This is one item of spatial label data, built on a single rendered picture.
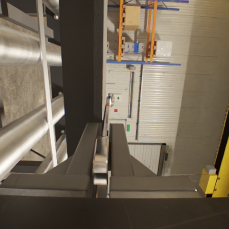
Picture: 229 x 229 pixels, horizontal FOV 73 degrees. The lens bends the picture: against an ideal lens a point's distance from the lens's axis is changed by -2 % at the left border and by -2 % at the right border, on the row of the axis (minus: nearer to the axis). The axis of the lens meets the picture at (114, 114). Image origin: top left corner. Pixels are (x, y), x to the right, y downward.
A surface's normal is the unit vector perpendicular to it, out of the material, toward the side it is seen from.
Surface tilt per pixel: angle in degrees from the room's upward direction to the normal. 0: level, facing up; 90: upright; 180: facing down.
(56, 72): 90
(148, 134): 90
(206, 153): 90
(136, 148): 90
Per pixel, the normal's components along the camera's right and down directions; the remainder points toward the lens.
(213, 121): 0.02, 0.29
